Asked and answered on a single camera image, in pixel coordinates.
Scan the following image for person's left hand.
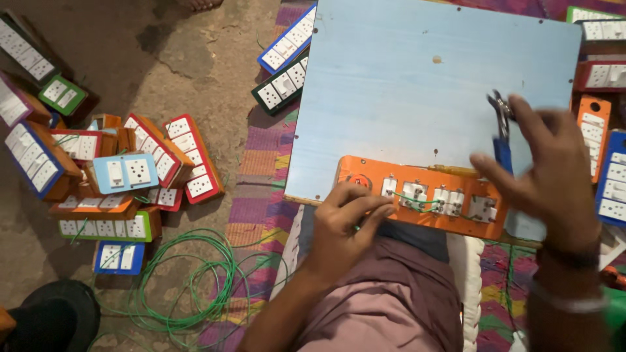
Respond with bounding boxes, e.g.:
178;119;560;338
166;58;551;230
306;182;397;290

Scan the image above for person's right hand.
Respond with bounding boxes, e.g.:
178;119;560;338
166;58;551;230
469;94;603;256

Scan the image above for blue-handled pliers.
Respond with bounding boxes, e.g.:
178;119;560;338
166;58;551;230
486;89;515;176

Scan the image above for orange switch panel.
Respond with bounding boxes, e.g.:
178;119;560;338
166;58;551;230
335;155;510;241

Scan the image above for black wrist thread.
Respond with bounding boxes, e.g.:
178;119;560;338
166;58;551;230
535;243;602;271

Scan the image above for person's pink garment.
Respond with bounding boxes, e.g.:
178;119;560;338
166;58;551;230
297;236;464;352

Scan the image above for green wiring on panel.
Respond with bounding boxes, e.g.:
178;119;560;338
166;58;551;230
390;191;443;214

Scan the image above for small orange object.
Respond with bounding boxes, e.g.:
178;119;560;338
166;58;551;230
599;265;626;290

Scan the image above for striped multicolour rug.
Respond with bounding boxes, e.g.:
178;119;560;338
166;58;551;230
196;0;626;352

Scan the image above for silver bangle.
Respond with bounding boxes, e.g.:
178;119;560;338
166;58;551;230
529;283;609;315

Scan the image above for green plastic object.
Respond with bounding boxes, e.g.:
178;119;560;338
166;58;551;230
603;286;626;345

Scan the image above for light blue work board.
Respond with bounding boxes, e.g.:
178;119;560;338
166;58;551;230
284;0;584;243

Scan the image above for black round object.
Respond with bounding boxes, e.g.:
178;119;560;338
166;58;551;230
0;279;102;352

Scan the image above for blue-framed wide switch board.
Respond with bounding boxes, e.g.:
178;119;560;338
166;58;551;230
595;128;626;228

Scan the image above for orange-framed switch board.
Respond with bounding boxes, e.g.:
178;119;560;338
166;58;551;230
576;94;612;184

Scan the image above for yellow-handled screwdriver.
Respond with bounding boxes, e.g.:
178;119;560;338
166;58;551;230
428;164;483;178

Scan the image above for red-framed switch board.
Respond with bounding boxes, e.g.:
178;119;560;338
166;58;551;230
574;59;626;94

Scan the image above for coil of green wire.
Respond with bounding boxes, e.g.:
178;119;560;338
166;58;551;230
87;227;295;352

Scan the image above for brown-framed switch board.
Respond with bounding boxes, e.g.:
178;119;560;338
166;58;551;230
578;20;626;55

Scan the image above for dark green switch board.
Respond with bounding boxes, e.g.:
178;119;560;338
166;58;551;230
251;51;310;117

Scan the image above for light green framed switch board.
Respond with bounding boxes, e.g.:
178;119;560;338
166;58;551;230
566;6;626;24

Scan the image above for blue-framed long switch board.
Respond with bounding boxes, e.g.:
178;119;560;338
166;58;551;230
257;2;319;75

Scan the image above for heap of coloured switch boards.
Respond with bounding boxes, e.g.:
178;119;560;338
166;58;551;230
0;12;227;277

